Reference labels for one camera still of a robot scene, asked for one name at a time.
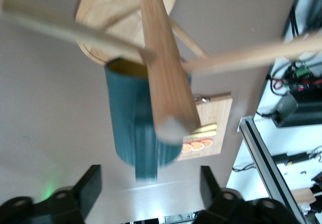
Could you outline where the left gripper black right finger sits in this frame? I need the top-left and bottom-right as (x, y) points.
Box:
(200, 166), (255, 224)

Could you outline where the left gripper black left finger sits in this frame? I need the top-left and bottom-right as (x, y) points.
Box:
(37, 165), (103, 224)

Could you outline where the teal mug with yellow inside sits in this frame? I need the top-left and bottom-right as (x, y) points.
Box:
(104, 58), (194, 182)

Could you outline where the wooden mug rack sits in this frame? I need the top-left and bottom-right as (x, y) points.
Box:
(0, 0), (322, 144)

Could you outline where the yellow plastic knife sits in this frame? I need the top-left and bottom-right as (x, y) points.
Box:
(187, 129), (218, 137)

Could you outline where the small wooden block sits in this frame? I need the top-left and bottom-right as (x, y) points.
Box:
(291, 188), (317, 205)

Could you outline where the yellow plastic fork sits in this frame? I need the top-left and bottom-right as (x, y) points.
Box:
(191, 124), (218, 131)

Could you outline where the small black adapter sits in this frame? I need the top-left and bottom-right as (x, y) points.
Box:
(273, 152), (310, 165)

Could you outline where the bamboo cutting board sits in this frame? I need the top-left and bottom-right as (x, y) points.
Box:
(176, 92), (232, 162)

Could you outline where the black power supply box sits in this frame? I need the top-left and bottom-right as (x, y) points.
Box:
(273, 90), (322, 129)

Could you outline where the green circuit board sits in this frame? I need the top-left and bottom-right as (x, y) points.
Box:
(286, 60), (319, 84)

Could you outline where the aluminium camera mount post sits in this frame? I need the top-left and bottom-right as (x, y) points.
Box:
(237, 116), (306, 224)

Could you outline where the black cable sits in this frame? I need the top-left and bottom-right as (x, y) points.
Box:
(281, 0), (311, 41)

